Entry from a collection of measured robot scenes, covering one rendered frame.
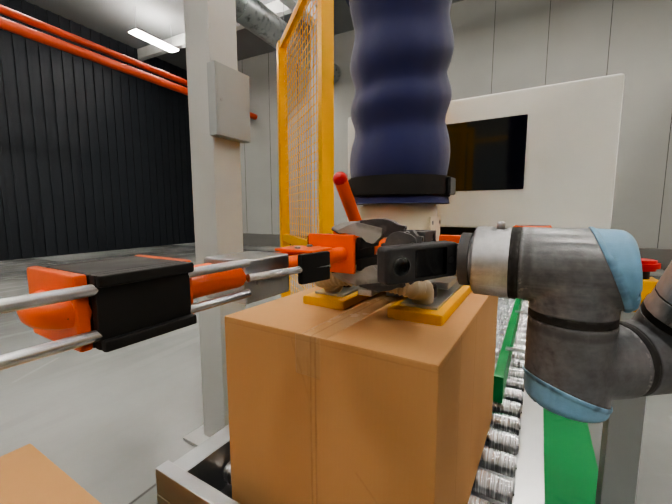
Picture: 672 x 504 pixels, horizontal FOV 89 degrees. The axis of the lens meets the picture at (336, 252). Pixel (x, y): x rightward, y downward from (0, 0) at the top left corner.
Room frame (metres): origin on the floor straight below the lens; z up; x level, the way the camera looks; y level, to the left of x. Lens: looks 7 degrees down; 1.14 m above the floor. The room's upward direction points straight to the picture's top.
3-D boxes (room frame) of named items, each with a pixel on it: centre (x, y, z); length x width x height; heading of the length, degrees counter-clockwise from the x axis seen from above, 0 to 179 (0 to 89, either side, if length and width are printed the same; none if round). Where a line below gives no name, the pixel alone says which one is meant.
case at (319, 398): (0.77, -0.12, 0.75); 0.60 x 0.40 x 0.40; 148
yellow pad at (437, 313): (0.73, -0.22, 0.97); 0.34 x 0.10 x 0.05; 149
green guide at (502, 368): (1.66, -0.94, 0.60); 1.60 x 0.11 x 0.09; 149
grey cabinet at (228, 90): (1.60, 0.47, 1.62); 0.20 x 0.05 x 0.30; 149
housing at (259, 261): (0.37, 0.10, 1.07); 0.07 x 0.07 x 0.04; 59
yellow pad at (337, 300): (0.82, -0.06, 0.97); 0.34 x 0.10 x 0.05; 149
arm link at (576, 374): (0.40, -0.29, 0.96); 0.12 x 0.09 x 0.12; 98
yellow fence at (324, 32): (1.72, 0.18, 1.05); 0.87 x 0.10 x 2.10; 21
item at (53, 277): (0.26, 0.17, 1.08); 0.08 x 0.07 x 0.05; 149
